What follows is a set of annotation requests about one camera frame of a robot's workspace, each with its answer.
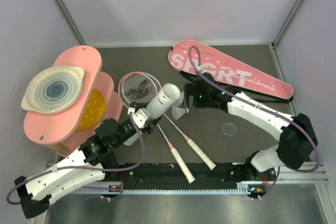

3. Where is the white shuttlecock tube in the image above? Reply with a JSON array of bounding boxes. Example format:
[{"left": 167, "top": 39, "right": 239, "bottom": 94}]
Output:
[{"left": 122, "top": 83, "right": 181, "bottom": 146}]

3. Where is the white feather shuttlecock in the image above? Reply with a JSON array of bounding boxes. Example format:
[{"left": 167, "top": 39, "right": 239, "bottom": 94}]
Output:
[
  {"left": 175, "top": 97, "right": 184, "bottom": 106},
  {"left": 172, "top": 107, "right": 189, "bottom": 120}
]

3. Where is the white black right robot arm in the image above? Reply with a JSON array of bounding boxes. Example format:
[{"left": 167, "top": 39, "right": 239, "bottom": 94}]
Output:
[{"left": 182, "top": 73, "right": 318, "bottom": 180}]

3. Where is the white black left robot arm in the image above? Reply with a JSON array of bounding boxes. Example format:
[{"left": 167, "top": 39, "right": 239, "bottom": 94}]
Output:
[{"left": 15, "top": 115, "right": 160, "bottom": 219}]

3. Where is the pink white badminton racket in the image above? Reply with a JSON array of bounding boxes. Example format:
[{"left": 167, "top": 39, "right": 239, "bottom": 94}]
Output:
[
  {"left": 118, "top": 72, "right": 195, "bottom": 184},
  {"left": 136, "top": 73, "right": 217, "bottom": 171}
]

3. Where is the pink racket cover bag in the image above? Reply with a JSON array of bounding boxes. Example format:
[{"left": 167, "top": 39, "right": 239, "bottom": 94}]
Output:
[{"left": 168, "top": 40, "right": 293, "bottom": 100}]

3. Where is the yellow plastic plate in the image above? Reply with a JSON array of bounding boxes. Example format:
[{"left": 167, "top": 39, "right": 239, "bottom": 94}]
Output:
[{"left": 75, "top": 89, "right": 106, "bottom": 132}]

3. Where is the clear plastic tube lid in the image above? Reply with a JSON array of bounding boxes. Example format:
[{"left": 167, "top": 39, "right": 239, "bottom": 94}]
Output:
[{"left": 222, "top": 122, "right": 237, "bottom": 136}]

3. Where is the pink wooden shelf stand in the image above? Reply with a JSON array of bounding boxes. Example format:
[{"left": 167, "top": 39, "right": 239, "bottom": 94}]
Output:
[{"left": 21, "top": 46, "right": 123, "bottom": 157}]

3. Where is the white blue ceramic dish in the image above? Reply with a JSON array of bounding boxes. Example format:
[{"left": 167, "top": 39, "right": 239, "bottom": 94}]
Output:
[{"left": 21, "top": 66, "right": 85, "bottom": 114}]

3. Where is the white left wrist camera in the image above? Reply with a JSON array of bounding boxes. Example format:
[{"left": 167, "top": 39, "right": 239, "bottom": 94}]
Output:
[{"left": 128, "top": 107, "right": 149, "bottom": 129}]

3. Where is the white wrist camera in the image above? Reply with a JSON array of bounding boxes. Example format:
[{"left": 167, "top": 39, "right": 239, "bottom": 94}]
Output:
[
  {"left": 128, "top": 107, "right": 149, "bottom": 129},
  {"left": 196, "top": 66, "right": 213, "bottom": 77}
]

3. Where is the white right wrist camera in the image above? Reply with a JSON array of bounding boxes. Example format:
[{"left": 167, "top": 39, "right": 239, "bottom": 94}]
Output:
[{"left": 196, "top": 66, "right": 213, "bottom": 77}]

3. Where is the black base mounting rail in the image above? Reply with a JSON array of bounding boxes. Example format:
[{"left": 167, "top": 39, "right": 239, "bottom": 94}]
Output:
[{"left": 104, "top": 163, "right": 276, "bottom": 190}]

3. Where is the aluminium frame rail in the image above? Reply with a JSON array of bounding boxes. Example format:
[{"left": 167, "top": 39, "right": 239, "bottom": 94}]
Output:
[{"left": 46, "top": 42, "right": 336, "bottom": 224}]

